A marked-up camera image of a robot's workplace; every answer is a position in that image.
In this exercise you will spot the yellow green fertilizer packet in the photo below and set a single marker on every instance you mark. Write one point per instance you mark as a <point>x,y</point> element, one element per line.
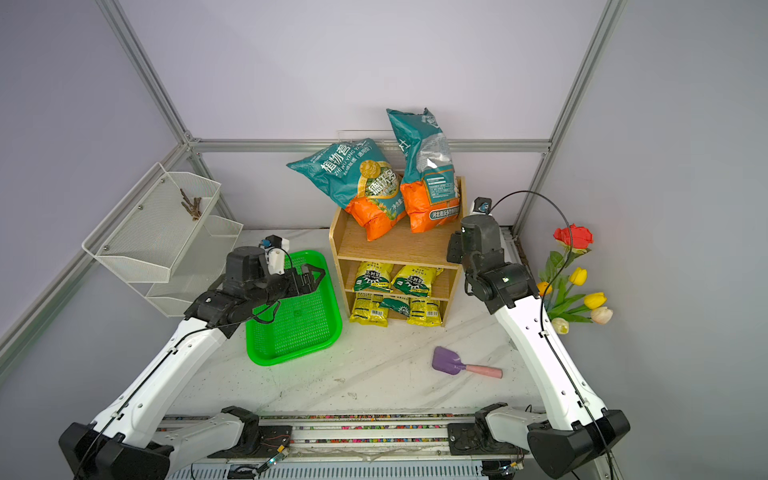
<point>415,281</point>
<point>425,312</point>
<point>367,310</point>
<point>373,276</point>

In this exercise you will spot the green plastic basket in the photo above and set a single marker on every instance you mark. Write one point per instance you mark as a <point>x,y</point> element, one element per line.
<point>302,325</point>

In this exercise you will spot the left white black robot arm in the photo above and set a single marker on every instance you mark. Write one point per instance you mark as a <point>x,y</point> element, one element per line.
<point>119,442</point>

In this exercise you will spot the teal orange soil bag back-facing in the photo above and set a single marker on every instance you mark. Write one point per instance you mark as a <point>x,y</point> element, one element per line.
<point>429,186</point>

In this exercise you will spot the white mesh wall rack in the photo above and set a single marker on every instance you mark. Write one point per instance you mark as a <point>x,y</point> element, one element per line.
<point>152,244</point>

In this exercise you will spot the white wire wall basket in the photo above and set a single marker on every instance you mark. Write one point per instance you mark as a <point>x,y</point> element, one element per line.
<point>385,139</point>

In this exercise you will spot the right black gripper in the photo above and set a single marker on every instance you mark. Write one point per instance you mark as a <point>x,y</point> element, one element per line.
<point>458,243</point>

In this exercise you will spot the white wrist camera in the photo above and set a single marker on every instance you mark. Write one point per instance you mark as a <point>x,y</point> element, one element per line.
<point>276,249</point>
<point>482,205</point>

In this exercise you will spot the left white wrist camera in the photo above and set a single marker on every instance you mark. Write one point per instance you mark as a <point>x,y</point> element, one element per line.
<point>276,249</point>

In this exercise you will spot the artificial flower bouquet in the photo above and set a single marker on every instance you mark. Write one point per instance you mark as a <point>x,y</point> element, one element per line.
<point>559,279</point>

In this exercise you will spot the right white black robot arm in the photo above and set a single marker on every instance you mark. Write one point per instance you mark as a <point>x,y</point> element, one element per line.
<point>576,428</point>

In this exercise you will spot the wooden two-tier shelf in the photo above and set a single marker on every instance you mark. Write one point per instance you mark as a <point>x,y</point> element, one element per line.
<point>399,247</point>

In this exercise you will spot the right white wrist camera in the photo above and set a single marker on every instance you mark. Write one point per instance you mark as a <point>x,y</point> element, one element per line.
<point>482,205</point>

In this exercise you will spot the purple pink toy shovel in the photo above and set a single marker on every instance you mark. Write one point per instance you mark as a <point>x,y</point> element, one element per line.
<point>449,362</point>

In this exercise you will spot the brown twigs bundle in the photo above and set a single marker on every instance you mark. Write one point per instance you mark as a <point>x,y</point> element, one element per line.
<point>191,205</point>

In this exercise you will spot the teal orange soil bag front-facing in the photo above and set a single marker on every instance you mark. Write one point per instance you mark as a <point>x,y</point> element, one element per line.
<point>358,178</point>

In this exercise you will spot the metal base rail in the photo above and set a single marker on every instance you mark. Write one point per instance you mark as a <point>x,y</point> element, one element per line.
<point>370,435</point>

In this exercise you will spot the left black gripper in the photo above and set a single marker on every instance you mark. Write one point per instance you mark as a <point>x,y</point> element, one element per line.
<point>310,283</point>

